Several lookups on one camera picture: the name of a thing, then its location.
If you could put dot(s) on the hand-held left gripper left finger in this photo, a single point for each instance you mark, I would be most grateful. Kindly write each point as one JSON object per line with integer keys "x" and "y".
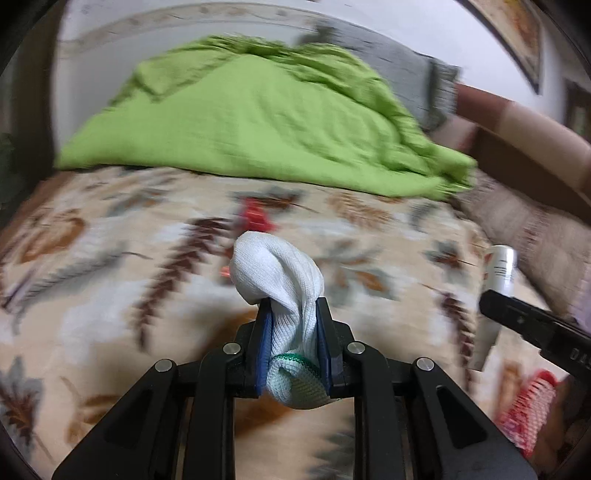
{"x": 264, "y": 350}

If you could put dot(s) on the red wrapper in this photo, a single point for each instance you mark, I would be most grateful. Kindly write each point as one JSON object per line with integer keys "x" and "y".
{"x": 256, "y": 217}

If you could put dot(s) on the grey quilted pillow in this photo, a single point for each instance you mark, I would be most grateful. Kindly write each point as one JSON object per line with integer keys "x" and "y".
{"x": 392, "y": 60}

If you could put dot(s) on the striped brown pillow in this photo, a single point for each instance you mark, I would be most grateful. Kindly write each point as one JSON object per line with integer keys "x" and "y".
{"x": 521, "y": 221}

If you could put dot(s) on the framed wall picture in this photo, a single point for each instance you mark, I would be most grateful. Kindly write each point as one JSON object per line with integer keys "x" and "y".
{"x": 517, "y": 27}

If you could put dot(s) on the green quilt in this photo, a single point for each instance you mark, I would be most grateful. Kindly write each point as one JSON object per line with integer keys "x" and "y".
{"x": 254, "y": 120}

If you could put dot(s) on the white tube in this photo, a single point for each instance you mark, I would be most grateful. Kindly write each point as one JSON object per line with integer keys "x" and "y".
{"x": 501, "y": 267}

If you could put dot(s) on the beige leaf print blanket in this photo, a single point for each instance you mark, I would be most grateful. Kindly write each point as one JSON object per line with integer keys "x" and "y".
{"x": 115, "y": 300}

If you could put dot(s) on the red patterned packet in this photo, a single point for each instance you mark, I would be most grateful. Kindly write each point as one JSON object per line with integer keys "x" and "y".
{"x": 227, "y": 275}

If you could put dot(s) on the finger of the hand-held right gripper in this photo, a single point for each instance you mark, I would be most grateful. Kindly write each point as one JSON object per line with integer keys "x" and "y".
{"x": 512, "y": 316}

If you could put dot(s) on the brown padded headboard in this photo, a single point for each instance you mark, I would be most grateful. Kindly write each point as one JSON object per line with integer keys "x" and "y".
{"x": 531, "y": 147}

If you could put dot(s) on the dark wall frame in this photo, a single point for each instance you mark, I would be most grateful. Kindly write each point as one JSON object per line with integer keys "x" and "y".
{"x": 579, "y": 108}

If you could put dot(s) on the wooden door with glass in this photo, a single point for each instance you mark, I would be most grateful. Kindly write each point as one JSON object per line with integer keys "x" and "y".
{"x": 32, "y": 138}

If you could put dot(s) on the white sock green cuff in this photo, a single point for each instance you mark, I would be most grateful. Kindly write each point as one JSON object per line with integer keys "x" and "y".
{"x": 277, "y": 267}

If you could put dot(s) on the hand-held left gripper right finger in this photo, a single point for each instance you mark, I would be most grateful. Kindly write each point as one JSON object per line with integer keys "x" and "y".
{"x": 324, "y": 350}

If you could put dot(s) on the red white mesh bag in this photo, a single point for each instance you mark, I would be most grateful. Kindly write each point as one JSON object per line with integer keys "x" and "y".
{"x": 526, "y": 410}

